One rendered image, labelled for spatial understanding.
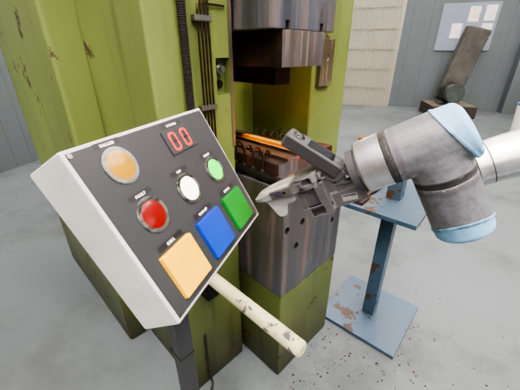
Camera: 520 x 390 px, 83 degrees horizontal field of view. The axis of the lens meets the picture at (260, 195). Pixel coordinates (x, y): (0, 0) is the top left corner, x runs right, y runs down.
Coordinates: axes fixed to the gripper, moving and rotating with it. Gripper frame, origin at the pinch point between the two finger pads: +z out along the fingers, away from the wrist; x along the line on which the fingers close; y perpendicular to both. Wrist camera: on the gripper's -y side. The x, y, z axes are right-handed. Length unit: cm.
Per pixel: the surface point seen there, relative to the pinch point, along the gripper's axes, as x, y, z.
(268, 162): 37.3, 0.6, 12.4
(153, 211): -20.0, -9.1, 6.1
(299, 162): 45.5, 6.9, 5.6
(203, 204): -8.8, -4.6, 6.6
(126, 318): 22, 39, 111
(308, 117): 73, -4, 3
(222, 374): 22, 78, 75
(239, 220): -2.5, 2.8, 5.8
